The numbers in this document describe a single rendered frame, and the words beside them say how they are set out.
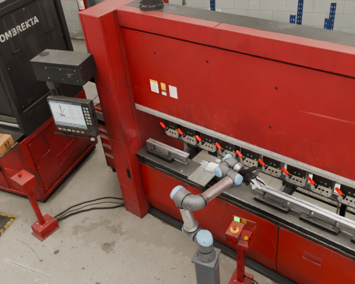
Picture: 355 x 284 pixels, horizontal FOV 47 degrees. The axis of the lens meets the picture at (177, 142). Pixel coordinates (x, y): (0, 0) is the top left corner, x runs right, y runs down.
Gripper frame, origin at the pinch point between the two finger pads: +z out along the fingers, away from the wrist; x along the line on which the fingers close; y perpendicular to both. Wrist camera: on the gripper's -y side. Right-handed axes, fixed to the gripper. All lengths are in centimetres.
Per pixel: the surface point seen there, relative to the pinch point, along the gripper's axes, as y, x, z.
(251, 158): 6.2, -25.0, -26.2
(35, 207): 171, 65, -177
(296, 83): -74, -11, -18
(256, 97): -47, -12, -40
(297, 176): -5.4, -28.8, 10.4
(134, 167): 100, -10, -126
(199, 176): 48, -12, -55
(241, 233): 58, -7, 3
